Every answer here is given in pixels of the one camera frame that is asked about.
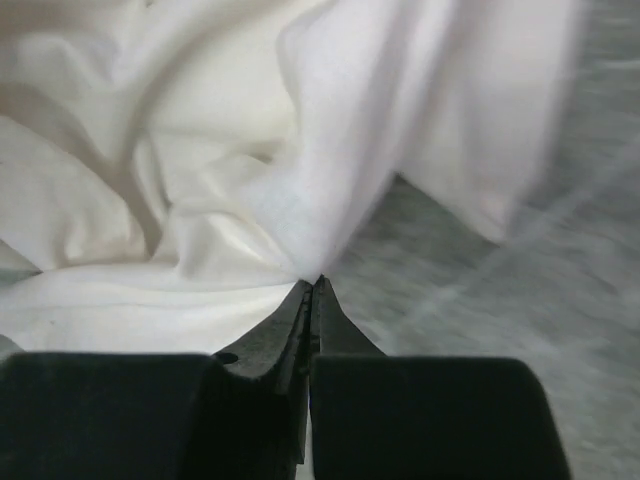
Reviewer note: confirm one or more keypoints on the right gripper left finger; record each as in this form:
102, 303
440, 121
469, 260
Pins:
239, 413

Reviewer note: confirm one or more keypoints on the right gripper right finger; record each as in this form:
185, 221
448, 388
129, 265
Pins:
376, 416

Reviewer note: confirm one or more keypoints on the cream white t-shirt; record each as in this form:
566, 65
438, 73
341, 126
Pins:
170, 169

